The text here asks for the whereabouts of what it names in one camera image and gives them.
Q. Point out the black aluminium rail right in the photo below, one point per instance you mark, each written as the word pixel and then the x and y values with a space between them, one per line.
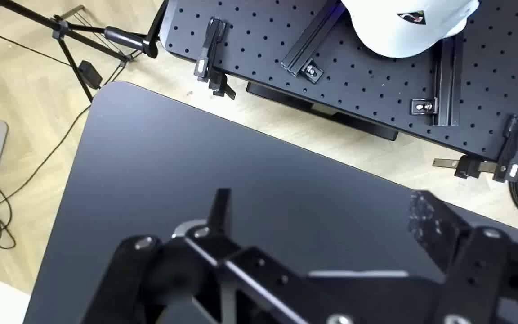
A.
pixel 442 108

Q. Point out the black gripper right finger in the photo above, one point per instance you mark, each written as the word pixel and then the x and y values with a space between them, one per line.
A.
pixel 436 227

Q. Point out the black aluminium rail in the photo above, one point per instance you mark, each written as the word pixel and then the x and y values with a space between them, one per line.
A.
pixel 301 58
pixel 442 108

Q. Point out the black clamp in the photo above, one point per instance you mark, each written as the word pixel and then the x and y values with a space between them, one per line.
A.
pixel 503 168
pixel 206 65

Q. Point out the black clamp right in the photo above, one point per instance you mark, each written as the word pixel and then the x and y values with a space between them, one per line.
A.
pixel 503 168

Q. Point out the black perforated breadboard plate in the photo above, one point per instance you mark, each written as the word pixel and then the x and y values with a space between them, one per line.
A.
pixel 357 81

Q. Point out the black clamp left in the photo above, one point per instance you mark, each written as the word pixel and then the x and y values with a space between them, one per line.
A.
pixel 206 65

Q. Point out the black aluminium rail left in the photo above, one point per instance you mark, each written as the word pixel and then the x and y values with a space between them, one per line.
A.
pixel 301 58

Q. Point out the black tripod stand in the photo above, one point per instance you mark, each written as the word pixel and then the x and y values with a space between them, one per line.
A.
pixel 86 72

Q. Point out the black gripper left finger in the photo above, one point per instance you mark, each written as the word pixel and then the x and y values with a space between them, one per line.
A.
pixel 220 213

